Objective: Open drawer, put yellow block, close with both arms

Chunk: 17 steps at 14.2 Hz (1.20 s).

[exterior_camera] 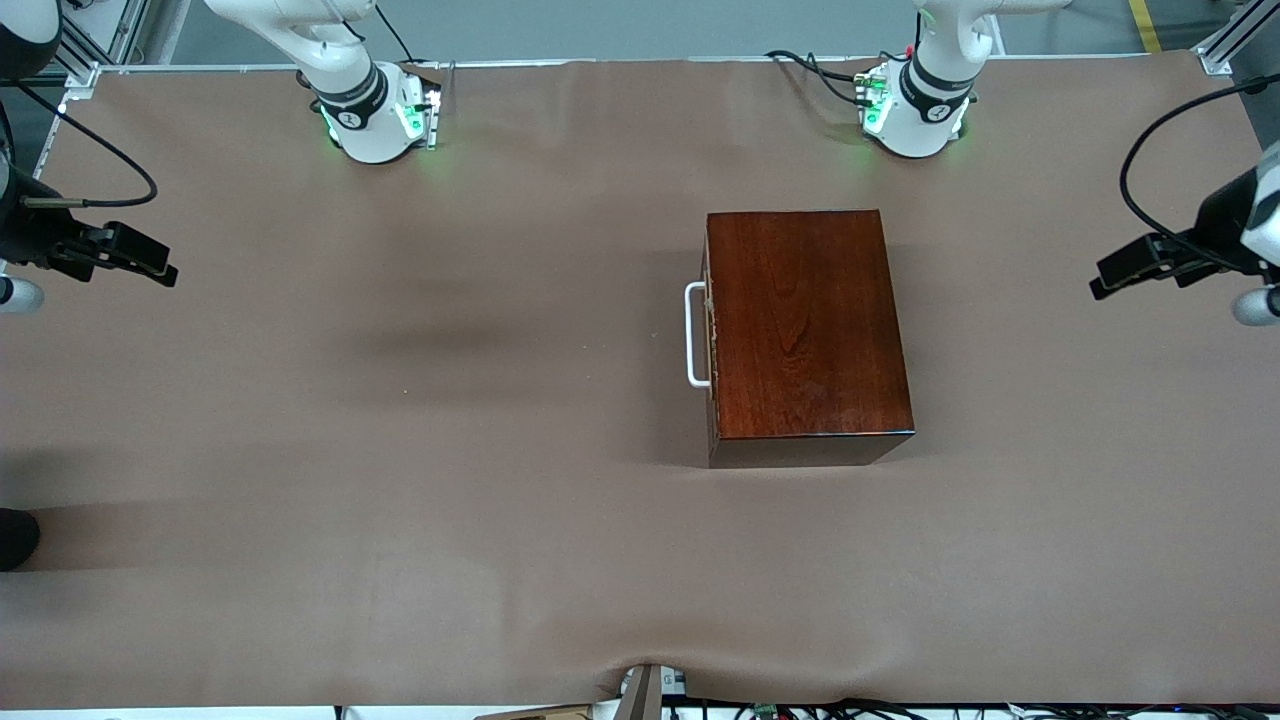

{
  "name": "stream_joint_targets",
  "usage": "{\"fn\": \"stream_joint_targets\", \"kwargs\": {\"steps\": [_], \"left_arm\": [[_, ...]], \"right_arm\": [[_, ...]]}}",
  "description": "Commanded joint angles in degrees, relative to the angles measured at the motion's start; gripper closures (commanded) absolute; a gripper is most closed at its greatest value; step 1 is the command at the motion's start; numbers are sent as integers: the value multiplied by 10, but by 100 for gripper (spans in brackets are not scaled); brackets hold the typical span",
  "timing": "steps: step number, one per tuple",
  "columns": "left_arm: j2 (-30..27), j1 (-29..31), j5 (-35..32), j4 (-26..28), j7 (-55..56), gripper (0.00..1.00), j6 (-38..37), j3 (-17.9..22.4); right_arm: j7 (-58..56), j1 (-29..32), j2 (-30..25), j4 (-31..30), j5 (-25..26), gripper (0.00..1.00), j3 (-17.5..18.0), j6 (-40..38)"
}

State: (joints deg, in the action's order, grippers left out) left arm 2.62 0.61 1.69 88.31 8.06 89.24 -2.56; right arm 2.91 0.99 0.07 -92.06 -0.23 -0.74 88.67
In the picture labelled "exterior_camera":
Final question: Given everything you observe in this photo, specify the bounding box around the white metal drawer handle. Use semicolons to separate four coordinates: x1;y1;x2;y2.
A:
684;282;713;389

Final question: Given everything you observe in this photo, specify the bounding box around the dark red-brown wooden cabinet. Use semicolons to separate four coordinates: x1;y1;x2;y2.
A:
705;209;916;469

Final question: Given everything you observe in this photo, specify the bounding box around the brown table mat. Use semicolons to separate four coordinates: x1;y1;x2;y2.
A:
0;50;1280;711

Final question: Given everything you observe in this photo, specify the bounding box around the brown cardboard piece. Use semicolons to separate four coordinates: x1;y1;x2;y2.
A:
475;703;593;720

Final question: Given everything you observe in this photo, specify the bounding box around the aluminium frame post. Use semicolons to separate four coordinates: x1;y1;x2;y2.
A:
1192;0;1280;76
55;0;151;101

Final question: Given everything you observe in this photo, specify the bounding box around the black right arm base cable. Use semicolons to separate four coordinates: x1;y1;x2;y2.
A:
375;0;426;66

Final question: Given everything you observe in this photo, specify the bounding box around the black arm base cable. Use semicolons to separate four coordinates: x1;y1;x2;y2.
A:
765;50;883;107
375;0;426;66

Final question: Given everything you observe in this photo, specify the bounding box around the black left arm base cable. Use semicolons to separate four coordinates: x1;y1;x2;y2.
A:
765;50;883;107

